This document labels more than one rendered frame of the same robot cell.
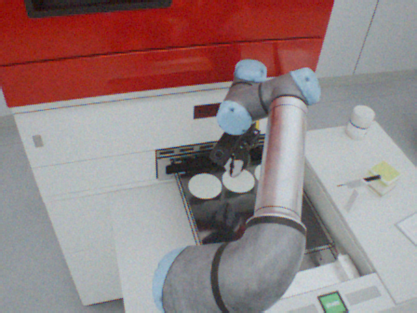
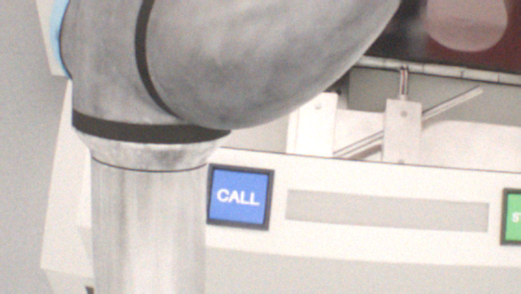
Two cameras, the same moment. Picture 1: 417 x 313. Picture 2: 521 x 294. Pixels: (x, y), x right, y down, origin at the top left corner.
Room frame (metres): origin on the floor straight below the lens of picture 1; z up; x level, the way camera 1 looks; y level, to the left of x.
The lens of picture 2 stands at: (-0.05, -0.24, 1.89)
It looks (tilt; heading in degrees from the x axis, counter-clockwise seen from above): 62 degrees down; 21
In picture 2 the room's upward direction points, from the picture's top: 5 degrees clockwise
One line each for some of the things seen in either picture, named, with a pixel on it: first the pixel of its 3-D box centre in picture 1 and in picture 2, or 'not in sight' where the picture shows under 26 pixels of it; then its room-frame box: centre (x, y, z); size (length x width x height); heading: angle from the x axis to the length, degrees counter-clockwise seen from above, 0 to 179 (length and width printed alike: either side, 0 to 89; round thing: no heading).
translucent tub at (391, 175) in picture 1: (382, 178); not in sight; (0.80, -0.51, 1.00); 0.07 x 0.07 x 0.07; 38
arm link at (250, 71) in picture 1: (248, 85); not in sight; (0.80, -0.08, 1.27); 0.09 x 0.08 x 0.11; 166
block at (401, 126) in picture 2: not in sight; (400, 144); (0.46, -0.17, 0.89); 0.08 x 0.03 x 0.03; 20
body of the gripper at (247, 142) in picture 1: (242, 133); not in sight; (0.81, -0.08, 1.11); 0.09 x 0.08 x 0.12; 151
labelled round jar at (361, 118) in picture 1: (359, 122); not in sight; (1.04, -0.49, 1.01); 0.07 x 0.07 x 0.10
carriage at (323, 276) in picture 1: (289, 291); (472, 165); (0.49, -0.24, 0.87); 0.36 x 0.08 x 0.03; 110
